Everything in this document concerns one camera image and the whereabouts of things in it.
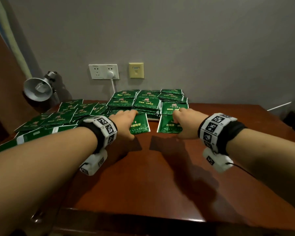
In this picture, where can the person's right hand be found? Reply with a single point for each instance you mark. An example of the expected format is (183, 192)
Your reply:
(190, 125)

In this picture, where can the person's left hand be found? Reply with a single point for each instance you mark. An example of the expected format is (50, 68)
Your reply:
(121, 124)

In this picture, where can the person's right fingers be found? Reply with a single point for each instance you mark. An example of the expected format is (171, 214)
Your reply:
(179, 115)

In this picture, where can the person's left fingers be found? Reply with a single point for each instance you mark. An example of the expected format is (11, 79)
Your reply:
(131, 114)

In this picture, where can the green tea packet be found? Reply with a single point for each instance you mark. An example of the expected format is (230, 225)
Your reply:
(140, 125)
(167, 125)

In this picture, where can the person's left forearm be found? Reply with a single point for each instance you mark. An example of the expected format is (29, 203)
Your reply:
(39, 174)

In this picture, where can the person's right forearm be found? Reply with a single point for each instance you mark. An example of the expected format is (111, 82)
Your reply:
(268, 159)

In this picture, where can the neat stacks of green sachets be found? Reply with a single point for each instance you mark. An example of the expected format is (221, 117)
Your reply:
(146, 103)

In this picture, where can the left wrist marker band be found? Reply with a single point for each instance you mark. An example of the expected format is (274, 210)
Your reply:
(105, 131)

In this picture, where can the wrist marker band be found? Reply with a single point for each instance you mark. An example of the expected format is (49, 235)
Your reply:
(105, 131)
(215, 131)

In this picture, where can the right wrist marker band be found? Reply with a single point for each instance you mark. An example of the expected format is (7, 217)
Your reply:
(215, 131)

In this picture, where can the white power plug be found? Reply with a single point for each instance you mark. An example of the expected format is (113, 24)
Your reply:
(110, 74)

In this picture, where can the loose spread of green sachets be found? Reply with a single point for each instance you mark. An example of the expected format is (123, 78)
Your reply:
(56, 117)

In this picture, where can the silver desk lamp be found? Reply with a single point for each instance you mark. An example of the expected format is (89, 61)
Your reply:
(38, 88)

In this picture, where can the brown wooden panel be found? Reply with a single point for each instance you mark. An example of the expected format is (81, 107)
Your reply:
(5, 90)

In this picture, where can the light window curtain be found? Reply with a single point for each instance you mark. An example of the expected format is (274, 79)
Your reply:
(9, 34)

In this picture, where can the beige wall data socket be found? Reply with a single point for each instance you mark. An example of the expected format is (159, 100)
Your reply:
(136, 70)

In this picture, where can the white wall power socket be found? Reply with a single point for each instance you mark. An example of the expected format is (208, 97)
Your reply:
(98, 71)

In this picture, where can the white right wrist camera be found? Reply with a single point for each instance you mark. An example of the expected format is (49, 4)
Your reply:
(217, 160)

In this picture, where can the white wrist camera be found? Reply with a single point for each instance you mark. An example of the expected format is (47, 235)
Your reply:
(93, 163)
(217, 160)

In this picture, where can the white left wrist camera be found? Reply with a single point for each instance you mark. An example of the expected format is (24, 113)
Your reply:
(93, 163)

